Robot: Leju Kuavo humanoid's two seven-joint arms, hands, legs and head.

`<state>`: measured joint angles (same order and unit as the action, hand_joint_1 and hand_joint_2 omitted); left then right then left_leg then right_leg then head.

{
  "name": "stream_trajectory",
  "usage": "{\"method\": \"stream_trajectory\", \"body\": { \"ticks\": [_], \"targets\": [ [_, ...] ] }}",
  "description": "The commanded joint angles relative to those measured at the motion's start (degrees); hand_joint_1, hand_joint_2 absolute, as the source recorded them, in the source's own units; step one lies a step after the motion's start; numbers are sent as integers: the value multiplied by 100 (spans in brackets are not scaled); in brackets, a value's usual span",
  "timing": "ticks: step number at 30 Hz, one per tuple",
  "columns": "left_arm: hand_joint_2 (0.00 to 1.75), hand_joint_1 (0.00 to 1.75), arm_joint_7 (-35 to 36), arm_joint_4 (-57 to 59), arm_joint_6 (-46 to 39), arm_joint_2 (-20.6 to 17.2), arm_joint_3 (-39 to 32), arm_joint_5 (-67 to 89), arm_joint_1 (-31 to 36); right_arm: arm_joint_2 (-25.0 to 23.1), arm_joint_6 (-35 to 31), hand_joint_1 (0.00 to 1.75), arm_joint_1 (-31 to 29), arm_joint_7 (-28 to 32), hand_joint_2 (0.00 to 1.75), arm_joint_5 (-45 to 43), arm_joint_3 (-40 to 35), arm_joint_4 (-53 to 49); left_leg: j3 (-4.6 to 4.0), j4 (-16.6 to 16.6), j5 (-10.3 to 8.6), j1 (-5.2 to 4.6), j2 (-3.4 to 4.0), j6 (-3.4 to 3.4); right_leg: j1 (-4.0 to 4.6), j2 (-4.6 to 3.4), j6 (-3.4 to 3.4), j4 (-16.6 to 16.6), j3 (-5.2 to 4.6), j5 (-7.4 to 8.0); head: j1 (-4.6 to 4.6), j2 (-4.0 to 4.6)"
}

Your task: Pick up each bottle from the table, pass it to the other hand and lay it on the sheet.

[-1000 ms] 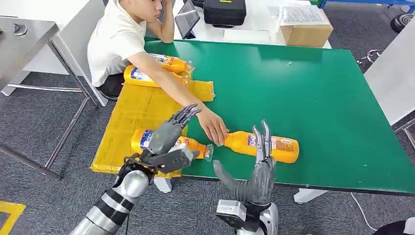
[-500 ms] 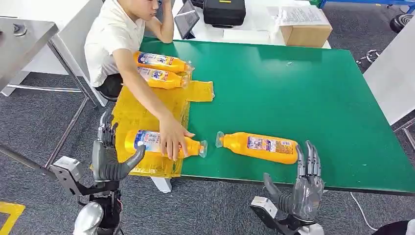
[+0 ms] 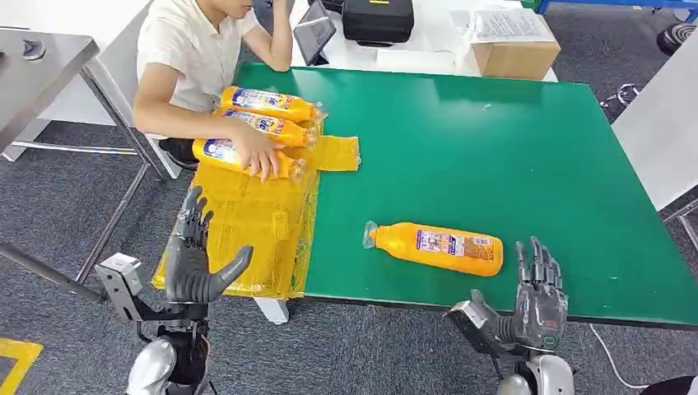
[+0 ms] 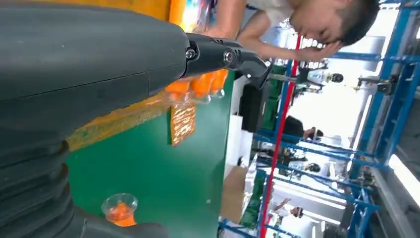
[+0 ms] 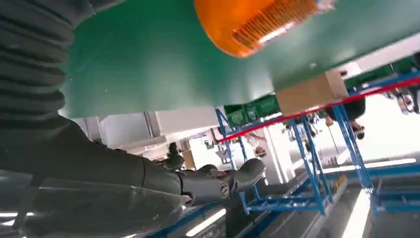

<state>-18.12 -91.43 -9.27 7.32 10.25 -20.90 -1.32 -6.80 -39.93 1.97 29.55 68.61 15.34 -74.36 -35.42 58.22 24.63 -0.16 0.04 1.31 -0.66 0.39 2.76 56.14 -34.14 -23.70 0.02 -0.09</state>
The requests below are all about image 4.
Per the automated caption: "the blue metal rack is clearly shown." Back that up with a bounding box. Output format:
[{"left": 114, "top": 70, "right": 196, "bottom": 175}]
[
  {"left": 328, "top": 0, "right": 420, "bottom": 238},
  {"left": 218, "top": 128, "right": 391, "bottom": 238}
]

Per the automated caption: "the red pole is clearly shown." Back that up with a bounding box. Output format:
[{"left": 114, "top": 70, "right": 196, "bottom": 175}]
[{"left": 259, "top": 33, "right": 303, "bottom": 238}]

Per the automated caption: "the brown cardboard box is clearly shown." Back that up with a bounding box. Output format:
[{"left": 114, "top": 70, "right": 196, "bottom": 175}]
[{"left": 220, "top": 166, "right": 249, "bottom": 225}]

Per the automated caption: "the green table mat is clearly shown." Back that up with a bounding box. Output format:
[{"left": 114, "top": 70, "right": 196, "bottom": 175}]
[{"left": 65, "top": 70, "right": 235, "bottom": 238}]

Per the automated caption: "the orange drink bottle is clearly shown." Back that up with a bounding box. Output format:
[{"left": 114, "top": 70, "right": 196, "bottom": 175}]
[
  {"left": 191, "top": 72, "right": 214, "bottom": 104},
  {"left": 101, "top": 193, "right": 139, "bottom": 228},
  {"left": 210, "top": 69, "right": 229, "bottom": 99},
  {"left": 164, "top": 80, "right": 192, "bottom": 101}
]

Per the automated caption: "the large yellow sheet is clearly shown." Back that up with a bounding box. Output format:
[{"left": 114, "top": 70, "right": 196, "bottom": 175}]
[{"left": 33, "top": 0, "right": 189, "bottom": 152}]

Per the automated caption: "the green crate stack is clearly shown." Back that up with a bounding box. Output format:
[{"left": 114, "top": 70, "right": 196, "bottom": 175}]
[
  {"left": 241, "top": 177, "right": 266, "bottom": 229},
  {"left": 262, "top": 65, "right": 287, "bottom": 130}
]

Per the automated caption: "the small yellow sheet piece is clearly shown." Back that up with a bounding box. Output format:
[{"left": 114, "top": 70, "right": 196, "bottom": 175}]
[{"left": 170, "top": 104, "right": 198, "bottom": 146}]

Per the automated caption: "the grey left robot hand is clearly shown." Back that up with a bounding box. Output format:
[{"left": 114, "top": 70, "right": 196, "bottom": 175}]
[{"left": 0, "top": 0, "right": 273, "bottom": 238}]

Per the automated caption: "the person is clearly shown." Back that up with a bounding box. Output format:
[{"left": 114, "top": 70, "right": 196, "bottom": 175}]
[
  {"left": 270, "top": 198, "right": 305, "bottom": 219},
  {"left": 203, "top": 0, "right": 381, "bottom": 63},
  {"left": 282, "top": 116, "right": 325, "bottom": 141}
]

